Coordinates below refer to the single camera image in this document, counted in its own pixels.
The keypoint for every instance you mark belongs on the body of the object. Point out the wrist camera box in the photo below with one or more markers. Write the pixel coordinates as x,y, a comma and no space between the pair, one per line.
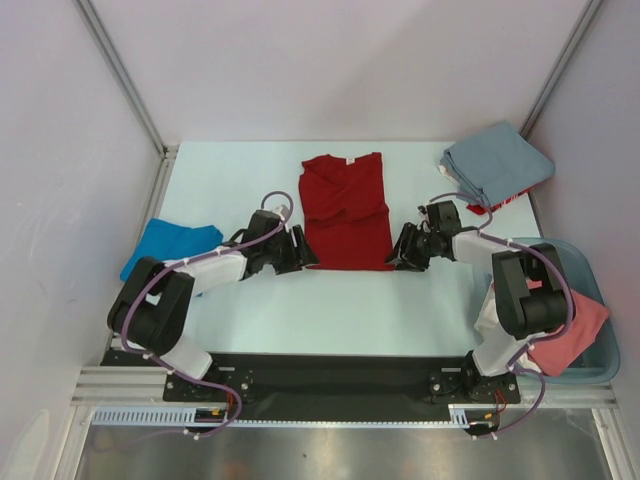
423,211
282,212

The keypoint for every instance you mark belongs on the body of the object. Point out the translucent blue plastic basin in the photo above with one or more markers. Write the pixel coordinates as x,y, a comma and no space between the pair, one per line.
588,353

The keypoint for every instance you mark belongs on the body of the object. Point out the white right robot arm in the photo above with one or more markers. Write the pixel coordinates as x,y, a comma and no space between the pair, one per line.
533,301

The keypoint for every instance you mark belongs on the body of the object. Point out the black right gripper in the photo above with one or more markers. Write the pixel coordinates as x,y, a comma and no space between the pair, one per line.
411,248

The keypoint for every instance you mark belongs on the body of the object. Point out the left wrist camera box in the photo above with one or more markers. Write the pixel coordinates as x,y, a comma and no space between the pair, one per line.
282,212

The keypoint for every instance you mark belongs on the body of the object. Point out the front aluminium frame rail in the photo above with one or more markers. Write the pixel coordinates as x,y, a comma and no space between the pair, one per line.
119,386

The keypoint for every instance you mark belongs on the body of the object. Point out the folded red printed t shirt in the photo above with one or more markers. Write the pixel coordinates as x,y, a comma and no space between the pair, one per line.
479,210

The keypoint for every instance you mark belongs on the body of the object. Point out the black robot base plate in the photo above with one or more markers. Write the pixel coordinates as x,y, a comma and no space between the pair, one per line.
317,383

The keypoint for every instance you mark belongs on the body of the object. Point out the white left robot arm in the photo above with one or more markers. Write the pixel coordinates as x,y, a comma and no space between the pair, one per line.
151,309

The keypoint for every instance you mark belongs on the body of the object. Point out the white slotted cable duct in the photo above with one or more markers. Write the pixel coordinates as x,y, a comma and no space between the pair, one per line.
205,418

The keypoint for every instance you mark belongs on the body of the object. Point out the folded white t shirt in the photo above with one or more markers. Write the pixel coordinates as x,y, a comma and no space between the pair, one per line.
444,172

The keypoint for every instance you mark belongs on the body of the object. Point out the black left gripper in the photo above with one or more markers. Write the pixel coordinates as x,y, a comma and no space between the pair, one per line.
298,256

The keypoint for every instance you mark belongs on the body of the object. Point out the right aluminium frame post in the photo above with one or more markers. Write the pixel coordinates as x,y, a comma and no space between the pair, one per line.
568,52

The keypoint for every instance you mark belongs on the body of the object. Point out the aluminium frame post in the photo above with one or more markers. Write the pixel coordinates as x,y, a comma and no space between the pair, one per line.
568,52
108,49

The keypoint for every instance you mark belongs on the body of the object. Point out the pink t shirt in basin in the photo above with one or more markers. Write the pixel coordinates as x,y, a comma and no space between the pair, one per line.
552,358

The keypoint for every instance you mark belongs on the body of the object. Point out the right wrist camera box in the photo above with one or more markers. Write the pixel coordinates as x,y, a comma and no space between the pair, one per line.
423,211

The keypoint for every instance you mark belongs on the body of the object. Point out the folded grey-blue t shirt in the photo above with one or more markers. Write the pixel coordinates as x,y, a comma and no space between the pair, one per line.
496,163

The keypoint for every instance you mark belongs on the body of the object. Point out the bright blue t shirt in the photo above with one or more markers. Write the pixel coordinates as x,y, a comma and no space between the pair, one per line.
165,241

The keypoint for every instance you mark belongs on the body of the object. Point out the left aluminium frame post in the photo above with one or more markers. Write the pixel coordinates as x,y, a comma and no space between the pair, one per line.
108,49

